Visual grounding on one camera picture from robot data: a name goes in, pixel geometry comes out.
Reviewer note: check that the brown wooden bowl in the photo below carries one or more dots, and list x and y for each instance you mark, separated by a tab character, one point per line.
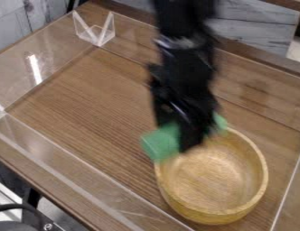
213	184

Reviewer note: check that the black table leg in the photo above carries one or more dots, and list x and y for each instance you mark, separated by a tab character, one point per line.
32	197

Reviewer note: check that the clear acrylic corner bracket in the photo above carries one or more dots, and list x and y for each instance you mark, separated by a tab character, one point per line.
98	35

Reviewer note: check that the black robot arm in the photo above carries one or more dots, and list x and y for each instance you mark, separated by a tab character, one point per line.
181	24

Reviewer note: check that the clear acrylic tray wall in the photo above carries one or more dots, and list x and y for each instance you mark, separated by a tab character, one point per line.
75	109

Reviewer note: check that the black metal base with bolt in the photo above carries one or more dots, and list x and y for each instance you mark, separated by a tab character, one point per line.
39	221

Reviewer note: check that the green rectangular block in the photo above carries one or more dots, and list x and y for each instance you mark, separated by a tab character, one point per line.
161	144

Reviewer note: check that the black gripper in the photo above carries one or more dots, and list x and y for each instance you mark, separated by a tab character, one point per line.
181	88

